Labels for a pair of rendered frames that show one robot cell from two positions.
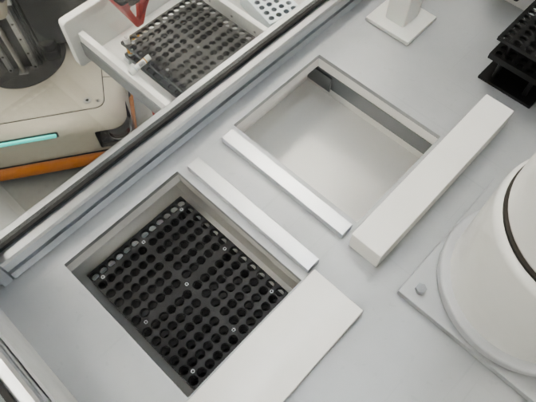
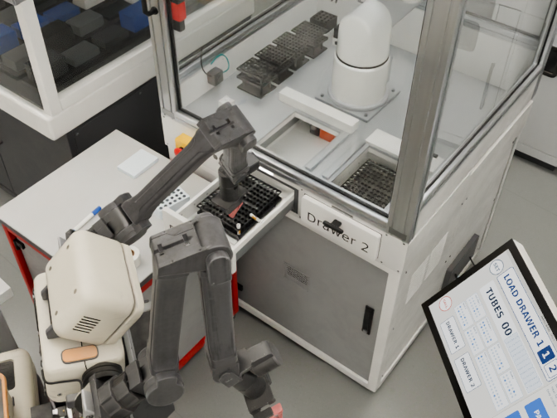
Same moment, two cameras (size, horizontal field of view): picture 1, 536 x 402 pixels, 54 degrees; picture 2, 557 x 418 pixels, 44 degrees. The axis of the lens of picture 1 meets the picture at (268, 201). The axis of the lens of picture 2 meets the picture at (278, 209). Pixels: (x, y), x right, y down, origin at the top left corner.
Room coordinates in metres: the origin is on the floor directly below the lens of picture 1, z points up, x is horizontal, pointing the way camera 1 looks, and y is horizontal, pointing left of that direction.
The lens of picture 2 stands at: (0.76, 1.73, 2.49)
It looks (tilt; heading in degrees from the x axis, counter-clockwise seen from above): 46 degrees down; 263
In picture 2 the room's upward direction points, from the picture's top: 1 degrees clockwise
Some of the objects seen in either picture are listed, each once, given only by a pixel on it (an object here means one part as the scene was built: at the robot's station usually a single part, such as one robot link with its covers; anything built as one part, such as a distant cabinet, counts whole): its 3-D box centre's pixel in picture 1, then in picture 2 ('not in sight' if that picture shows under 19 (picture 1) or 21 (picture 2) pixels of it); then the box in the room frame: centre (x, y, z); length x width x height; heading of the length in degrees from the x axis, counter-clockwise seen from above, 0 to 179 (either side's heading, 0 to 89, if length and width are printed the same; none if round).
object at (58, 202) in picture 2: not in sight; (132, 274); (1.12, -0.02, 0.38); 0.62 x 0.58 x 0.76; 136
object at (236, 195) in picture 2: not in sight; (229, 191); (0.73, 0.23, 1.04); 0.10 x 0.07 x 0.07; 47
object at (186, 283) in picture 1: (189, 291); not in sight; (0.25, 0.11, 0.87); 0.22 x 0.18 x 0.06; 46
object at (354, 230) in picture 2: not in sight; (339, 226); (0.39, 0.26, 0.87); 0.29 x 0.02 x 0.11; 136
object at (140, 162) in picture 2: not in sight; (138, 163); (1.05, -0.22, 0.77); 0.13 x 0.09 x 0.02; 47
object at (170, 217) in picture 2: not in sight; (198, 240); (0.83, 0.27, 0.87); 0.29 x 0.02 x 0.11; 136
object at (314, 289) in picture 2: not in sight; (342, 209); (0.25, -0.27, 0.40); 1.03 x 0.95 x 0.80; 136
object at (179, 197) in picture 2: not in sight; (168, 201); (0.94, -0.01, 0.78); 0.12 x 0.08 x 0.04; 33
